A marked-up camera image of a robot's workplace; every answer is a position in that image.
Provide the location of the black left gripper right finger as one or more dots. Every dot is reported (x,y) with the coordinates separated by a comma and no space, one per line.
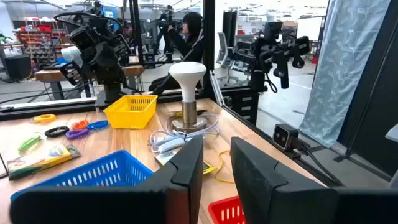
(295,205)

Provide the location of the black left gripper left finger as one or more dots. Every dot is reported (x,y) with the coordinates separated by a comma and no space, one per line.
(109,205)

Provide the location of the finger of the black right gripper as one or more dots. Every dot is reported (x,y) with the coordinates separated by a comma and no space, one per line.
(71,74)
(119,46)

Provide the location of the black spiral wrist coil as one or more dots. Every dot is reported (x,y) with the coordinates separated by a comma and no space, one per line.
(49,134)

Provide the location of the thin rubber band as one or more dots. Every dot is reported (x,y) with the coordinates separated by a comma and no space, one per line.
(217,178)

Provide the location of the orange snack packet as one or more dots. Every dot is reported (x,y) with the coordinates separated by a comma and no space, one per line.
(37,160)

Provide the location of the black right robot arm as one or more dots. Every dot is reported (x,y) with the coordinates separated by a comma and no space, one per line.
(110,93)

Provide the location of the grey office chair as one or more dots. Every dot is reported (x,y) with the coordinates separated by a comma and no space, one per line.
(222,49)

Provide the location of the wooden background workbench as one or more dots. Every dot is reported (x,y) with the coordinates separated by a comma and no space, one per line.
(49,74)

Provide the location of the blue plastic basket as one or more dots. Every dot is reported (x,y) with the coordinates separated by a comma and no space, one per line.
(93,174)

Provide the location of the parts storage shelf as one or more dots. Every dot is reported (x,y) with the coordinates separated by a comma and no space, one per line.
(34,37)

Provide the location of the yellow spiral wrist coil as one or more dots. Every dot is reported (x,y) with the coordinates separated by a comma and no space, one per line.
(43,121)

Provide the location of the black floor box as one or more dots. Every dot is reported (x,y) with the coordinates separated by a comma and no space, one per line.
(17,67)

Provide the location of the blue spiral wrist coil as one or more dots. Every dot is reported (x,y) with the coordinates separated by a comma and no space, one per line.
(99,125)

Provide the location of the purple spiral wrist coil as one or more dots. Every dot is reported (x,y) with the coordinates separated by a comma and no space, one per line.
(76,134)

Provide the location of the yellow plastic basket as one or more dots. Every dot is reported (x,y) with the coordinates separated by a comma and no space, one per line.
(124,119)

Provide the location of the person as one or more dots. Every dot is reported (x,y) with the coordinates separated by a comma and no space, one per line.
(189,46)

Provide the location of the red plastic basket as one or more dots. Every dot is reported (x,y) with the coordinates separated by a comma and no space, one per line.
(222,213)

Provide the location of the white mushroom table lamp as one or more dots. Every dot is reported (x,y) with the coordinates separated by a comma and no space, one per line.
(187,77)

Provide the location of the green spiral wrist coil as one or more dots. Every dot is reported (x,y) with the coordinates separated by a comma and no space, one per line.
(29,143)

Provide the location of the black drawer cabinet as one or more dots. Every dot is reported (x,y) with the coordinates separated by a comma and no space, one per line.
(245,105)

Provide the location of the black partition panel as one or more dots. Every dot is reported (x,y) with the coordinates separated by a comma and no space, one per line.
(379,109)

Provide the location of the pale blue curtain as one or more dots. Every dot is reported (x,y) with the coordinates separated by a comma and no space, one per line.
(342,62)

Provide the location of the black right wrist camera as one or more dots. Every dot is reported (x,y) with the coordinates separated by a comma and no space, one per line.
(82,39)

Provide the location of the black table-level camera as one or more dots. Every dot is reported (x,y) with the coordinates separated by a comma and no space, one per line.
(284,137)

